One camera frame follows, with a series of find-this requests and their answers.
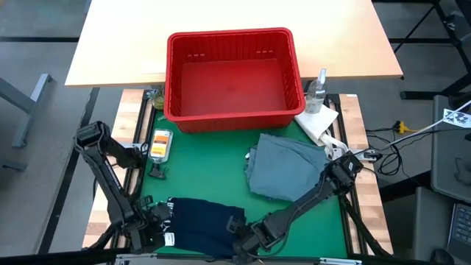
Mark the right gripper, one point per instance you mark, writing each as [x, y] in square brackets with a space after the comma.
[259, 237]

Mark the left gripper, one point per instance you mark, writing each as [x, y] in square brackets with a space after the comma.
[152, 228]

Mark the dark navy garment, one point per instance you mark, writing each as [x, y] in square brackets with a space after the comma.
[202, 224]

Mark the grey garment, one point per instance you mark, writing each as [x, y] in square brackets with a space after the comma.
[287, 165]

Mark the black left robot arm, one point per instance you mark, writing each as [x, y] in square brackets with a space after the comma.
[110, 184]

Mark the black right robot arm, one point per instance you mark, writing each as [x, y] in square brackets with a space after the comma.
[316, 191]

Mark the red plastic laundry bin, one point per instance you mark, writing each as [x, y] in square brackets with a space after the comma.
[235, 84]

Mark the small white paper label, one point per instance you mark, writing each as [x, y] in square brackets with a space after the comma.
[169, 239]

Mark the silver metal bar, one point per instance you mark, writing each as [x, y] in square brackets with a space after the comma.
[176, 258]

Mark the small black stand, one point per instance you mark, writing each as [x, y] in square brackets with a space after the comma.
[158, 172]

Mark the clear box with orange label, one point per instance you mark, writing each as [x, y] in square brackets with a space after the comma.
[161, 145]

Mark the small potted succulent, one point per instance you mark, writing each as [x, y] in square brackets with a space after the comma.
[159, 101]

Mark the white tote bag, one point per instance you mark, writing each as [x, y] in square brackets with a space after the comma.
[316, 121]

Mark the clear spray bottle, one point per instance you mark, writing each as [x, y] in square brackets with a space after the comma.
[314, 95]

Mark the dark grey cabinet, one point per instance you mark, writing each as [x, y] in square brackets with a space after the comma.
[416, 224]

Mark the grey desk leg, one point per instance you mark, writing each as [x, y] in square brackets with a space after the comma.
[29, 106]

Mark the black computer mouse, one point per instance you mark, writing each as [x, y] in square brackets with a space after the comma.
[441, 257]

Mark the beige wooden desk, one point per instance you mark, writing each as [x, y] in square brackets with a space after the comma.
[221, 14]

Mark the black keyboard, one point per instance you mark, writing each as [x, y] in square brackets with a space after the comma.
[460, 228]

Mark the black monitor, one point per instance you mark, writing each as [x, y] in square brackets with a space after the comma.
[450, 158]

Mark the printed paper sheet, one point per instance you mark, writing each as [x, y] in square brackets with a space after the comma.
[456, 118]

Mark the black diagonal frame strut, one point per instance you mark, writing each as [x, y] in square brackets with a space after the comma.
[103, 237]
[362, 228]

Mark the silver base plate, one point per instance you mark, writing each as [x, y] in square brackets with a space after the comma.
[130, 146]
[369, 154]

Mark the black aluminium table frame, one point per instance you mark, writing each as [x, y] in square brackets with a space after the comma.
[139, 117]

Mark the black desk leg frame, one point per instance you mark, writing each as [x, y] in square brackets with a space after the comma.
[423, 22]

